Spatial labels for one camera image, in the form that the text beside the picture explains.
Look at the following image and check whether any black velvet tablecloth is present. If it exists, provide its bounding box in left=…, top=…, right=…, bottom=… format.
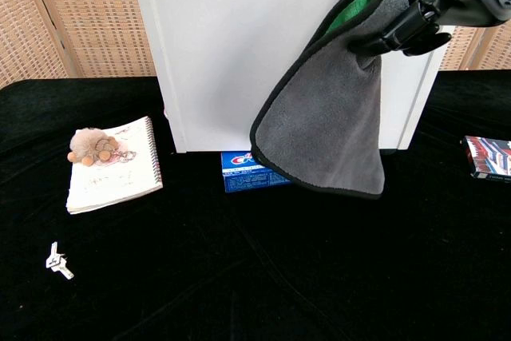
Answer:
left=0, top=69, right=511, bottom=341

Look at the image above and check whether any red blue card box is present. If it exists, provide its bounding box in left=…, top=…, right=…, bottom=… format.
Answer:
left=462, top=135, right=511, bottom=184

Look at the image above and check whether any fluffy beige keychain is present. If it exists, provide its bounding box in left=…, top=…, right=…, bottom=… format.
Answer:
left=66, top=127, right=137, bottom=167

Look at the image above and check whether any white spiral notebook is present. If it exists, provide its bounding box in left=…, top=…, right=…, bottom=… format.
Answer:
left=65, top=116, right=164, bottom=216

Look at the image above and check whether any grey microfibre cloth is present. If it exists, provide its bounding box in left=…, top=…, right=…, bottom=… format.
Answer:
left=250, top=0, right=410, bottom=201

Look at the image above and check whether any blue toothpaste box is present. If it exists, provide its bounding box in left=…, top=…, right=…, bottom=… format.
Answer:
left=220, top=150, right=295, bottom=193

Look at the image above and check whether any wicker folding screen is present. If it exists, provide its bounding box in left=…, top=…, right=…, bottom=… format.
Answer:
left=437, top=23, right=511, bottom=73
left=0, top=0, right=157, bottom=89

